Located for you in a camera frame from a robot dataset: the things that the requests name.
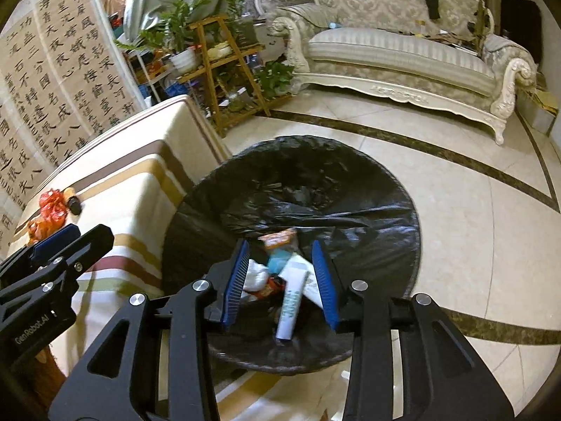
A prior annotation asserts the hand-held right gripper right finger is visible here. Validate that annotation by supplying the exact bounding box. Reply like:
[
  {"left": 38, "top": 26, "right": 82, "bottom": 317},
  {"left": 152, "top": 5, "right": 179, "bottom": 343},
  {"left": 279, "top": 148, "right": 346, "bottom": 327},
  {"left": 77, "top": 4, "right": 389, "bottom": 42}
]
[{"left": 312, "top": 241, "right": 514, "bottom": 421}]

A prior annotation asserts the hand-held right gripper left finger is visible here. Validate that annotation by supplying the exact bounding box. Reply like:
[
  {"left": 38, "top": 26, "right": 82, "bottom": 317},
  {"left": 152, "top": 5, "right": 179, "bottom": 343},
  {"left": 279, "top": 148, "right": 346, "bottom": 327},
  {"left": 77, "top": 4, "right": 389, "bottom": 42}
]
[{"left": 48, "top": 239, "right": 251, "bottom": 421}]

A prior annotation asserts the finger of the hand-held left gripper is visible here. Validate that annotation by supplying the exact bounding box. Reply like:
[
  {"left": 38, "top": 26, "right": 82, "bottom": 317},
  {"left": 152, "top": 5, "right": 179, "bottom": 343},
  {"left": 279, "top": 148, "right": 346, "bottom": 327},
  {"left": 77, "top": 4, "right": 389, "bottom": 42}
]
[
  {"left": 0, "top": 225, "right": 115, "bottom": 312},
  {"left": 0, "top": 225, "right": 82, "bottom": 290}
]

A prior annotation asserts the pale green paper packet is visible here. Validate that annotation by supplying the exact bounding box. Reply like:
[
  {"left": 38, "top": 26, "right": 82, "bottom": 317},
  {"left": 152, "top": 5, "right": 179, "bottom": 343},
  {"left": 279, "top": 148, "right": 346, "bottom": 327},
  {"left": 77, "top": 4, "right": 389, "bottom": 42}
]
[{"left": 303, "top": 272, "right": 325, "bottom": 307}]

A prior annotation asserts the white tissue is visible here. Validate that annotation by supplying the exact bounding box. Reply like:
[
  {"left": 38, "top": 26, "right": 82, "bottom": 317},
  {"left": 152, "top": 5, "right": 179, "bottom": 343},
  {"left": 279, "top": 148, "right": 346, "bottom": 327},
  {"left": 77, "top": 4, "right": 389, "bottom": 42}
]
[{"left": 243, "top": 260, "right": 271, "bottom": 293}]

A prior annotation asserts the white and green tube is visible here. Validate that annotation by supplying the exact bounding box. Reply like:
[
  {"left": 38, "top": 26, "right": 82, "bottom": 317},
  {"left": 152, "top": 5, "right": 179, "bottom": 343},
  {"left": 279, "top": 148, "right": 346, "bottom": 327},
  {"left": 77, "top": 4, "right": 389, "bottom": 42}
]
[{"left": 275, "top": 256, "right": 317, "bottom": 343}]

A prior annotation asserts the black trash bag bin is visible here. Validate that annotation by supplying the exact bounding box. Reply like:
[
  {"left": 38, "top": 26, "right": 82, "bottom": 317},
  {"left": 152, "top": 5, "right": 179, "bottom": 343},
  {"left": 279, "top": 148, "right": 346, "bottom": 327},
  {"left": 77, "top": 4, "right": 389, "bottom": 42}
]
[{"left": 161, "top": 135, "right": 421, "bottom": 375}]

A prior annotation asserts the small orange crumpled wrapper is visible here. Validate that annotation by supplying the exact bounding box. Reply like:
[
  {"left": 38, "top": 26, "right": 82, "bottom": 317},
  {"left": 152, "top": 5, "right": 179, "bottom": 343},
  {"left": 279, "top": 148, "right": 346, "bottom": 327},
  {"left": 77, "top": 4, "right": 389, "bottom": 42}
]
[{"left": 25, "top": 218, "right": 50, "bottom": 246}]

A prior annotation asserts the red crumpled plastic bag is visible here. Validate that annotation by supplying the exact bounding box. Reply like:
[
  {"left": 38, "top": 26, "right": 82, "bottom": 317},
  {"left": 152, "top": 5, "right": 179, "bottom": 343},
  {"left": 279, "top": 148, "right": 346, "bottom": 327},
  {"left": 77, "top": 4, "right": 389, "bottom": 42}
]
[{"left": 39, "top": 188, "right": 67, "bottom": 224}]

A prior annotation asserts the light blue packet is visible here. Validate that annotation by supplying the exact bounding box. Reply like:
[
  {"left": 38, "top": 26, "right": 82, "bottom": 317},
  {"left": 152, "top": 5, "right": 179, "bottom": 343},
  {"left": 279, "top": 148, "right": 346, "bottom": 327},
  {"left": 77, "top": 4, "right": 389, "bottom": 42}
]
[{"left": 267, "top": 248, "right": 295, "bottom": 273}]

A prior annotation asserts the clear packet with orange ends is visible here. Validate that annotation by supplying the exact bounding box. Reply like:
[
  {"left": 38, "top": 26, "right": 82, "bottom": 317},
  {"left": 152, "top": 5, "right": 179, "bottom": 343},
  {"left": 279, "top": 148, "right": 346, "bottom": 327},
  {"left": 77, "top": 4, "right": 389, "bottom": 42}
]
[{"left": 258, "top": 228, "right": 299, "bottom": 249}]

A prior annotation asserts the striped cushion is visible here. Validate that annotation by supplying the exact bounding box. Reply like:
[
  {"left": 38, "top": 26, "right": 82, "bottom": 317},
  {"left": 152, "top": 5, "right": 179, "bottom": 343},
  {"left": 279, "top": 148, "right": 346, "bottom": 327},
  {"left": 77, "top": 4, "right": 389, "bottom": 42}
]
[{"left": 6, "top": 94, "right": 281, "bottom": 421}]

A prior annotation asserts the blue crate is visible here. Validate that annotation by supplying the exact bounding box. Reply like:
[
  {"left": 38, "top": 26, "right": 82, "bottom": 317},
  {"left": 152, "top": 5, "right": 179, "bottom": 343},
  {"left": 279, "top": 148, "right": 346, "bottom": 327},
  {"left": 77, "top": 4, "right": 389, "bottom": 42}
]
[{"left": 139, "top": 82, "right": 180, "bottom": 102}]

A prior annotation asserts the calligraphy paper screen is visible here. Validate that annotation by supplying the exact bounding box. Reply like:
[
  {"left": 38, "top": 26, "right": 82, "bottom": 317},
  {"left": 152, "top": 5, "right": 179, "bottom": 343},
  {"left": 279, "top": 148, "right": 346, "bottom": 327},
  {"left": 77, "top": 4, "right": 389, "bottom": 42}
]
[{"left": 0, "top": 0, "right": 147, "bottom": 250}]

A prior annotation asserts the white metal rack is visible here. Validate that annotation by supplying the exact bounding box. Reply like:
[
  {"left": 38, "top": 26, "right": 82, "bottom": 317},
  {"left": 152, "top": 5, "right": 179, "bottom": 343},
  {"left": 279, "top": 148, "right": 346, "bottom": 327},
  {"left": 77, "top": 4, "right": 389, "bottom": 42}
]
[{"left": 125, "top": 46, "right": 180, "bottom": 108}]

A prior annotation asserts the wooden plant stand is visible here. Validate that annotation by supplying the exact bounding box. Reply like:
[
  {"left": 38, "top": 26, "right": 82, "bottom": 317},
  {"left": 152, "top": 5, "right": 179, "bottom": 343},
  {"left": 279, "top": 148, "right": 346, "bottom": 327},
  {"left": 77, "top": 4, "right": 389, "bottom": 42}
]
[{"left": 177, "top": 14, "right": 270, "bottom": 138}]

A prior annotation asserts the green plant in white pot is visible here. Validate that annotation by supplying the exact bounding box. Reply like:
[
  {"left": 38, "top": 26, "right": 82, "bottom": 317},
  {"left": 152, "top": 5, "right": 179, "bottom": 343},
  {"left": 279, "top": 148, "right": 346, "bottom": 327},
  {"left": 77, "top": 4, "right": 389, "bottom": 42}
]
[{"left": 116, "top": 0, "right": 212, "bottom": 74}]

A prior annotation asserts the leafy green floor plant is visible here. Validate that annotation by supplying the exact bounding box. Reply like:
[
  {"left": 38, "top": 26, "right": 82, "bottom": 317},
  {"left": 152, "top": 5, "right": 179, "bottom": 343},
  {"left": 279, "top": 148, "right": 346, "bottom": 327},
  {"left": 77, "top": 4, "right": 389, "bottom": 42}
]
[{"left": 254, "top": 60, "right": 295, "bottom": 97}]

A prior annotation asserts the cream carved sofa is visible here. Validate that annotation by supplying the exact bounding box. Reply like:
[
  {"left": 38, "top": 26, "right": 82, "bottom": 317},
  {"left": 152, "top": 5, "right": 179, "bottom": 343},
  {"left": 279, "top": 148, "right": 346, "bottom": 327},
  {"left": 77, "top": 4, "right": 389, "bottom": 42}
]
[{"left": 269, "top": 0, "right": 538, "bottom": 145}]

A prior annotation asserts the tall green plant dark pot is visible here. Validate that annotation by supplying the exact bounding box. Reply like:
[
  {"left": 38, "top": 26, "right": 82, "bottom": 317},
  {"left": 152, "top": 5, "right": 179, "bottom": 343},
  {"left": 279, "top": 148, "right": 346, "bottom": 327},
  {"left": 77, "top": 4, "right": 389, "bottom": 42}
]
[{"left": 202, "top": 0, "right": 264, "bottom": 49}]

